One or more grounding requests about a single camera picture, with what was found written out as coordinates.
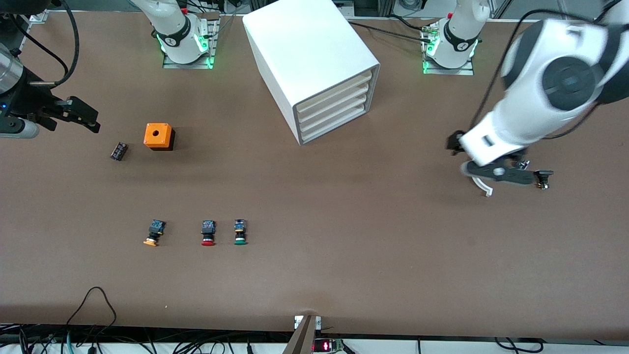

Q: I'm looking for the yellow push button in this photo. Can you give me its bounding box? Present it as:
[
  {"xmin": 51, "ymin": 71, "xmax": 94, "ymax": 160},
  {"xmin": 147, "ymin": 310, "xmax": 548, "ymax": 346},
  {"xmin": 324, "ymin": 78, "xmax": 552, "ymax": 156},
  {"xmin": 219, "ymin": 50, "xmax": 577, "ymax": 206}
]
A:
[{"xmin": 143, "ymin": 219, "xmax": 166, "ymax": 247}]

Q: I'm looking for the red push button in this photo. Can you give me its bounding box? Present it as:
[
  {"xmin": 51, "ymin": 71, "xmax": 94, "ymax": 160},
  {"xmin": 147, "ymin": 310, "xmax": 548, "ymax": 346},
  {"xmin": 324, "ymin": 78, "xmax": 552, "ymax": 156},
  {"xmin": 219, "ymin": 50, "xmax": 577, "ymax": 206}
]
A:
[{"xmin": 200, "ymin": 220, "xmax": 217, "ymax": 247}]

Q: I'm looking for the white curved plastic arc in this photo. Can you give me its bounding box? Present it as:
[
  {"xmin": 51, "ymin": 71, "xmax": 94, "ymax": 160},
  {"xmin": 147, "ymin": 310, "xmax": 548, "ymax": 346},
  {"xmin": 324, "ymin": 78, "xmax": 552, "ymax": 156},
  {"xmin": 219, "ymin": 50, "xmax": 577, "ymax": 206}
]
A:
[{"xmin": 471, "ymin": 175, "xmax": 493, "ymax": 197}]

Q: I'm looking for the orange box with hole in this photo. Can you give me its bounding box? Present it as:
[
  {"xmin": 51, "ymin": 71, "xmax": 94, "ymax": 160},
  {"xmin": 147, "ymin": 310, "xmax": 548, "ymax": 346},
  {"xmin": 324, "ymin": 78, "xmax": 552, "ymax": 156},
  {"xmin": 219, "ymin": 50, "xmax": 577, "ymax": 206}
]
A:
[{"xmin": 143, "ymin": 123, "xmax": 175, "ymax": 151}]

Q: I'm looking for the red lit electronic module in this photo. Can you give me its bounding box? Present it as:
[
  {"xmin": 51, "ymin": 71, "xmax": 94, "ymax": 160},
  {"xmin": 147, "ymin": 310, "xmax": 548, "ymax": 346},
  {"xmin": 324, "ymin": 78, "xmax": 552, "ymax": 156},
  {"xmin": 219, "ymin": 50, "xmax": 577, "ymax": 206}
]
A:
[{"xmin": 313, "ymin": 338, "xmax": 344, "ymax": 354}]

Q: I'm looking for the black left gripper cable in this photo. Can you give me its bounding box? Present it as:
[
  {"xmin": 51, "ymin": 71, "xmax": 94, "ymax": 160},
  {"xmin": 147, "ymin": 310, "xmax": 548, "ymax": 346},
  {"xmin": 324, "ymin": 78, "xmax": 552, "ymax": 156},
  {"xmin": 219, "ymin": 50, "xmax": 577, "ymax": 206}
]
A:
[{"xmin": 469, "ymin": 10, "xmax": 610, "ymax": 131}]

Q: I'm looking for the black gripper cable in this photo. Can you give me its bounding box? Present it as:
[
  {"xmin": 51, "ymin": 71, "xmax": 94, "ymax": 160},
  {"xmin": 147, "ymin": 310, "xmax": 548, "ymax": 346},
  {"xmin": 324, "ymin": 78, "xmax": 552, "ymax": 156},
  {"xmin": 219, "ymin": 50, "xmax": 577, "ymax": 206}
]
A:
[
  {"xmin": 10, "ymin": 0, "xmax": 80, "ymax": 88},
  {"xmin": 469, "ymin": 10, "xmax": 610, "ymax": 131}
]

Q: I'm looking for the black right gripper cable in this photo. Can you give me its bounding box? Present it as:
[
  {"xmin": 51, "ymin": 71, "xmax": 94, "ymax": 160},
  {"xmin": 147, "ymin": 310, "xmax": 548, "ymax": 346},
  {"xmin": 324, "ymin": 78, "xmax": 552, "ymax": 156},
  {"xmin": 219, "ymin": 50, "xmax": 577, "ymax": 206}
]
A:
[{"xmin": 10, "ymin": 0, "xmax": 80, "ymax": 88}]

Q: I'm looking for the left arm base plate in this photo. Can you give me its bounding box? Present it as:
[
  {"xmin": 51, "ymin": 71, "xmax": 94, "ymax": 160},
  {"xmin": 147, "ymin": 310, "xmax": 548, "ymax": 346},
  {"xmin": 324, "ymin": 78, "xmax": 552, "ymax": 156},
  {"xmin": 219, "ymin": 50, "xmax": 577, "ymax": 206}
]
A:
[{"xmin": 422, "ymin": 22, "xmax": 475, "ymax": 75}]

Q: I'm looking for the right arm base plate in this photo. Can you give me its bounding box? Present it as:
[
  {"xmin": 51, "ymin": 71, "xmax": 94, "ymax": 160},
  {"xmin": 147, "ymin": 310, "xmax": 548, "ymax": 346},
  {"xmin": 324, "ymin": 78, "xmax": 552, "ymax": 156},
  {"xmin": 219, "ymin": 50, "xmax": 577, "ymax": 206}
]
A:
[{"xmin": 162, "ymin": 12, "xmax": 215, "ymax": 69}]

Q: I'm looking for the black base supply cable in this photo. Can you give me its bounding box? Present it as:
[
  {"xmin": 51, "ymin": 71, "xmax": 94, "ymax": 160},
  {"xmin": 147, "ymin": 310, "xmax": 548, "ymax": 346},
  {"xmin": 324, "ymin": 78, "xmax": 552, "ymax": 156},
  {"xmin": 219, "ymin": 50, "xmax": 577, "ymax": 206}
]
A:
[{"xmin": 349, "ymin": 21, "xmax": 435, "ymax": 44}]

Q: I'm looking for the black looped cable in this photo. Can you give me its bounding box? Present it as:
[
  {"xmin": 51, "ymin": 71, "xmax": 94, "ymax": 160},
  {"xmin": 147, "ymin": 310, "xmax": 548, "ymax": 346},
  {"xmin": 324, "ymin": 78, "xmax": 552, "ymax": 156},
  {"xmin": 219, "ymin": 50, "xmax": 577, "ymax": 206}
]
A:
[{"xmin": 66, "ymin": 287, "xmax": 117, "ymax": 329}]

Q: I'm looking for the black coiled cable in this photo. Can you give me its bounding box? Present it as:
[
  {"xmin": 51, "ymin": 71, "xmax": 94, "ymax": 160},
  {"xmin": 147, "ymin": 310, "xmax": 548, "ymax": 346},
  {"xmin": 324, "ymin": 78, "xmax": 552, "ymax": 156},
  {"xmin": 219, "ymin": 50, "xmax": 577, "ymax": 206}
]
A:
[{"xmin": 494, "ymin": 337, "xmax": 543, "ymax": 354}]

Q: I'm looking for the grey camera post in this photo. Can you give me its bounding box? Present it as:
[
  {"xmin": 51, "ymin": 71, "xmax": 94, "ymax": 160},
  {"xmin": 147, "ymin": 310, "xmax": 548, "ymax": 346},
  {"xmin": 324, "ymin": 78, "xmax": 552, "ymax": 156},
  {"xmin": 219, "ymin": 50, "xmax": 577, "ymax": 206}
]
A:
[{"xmin": 283, "ymin": 315, "xmax": 322, "ymax": 354}]

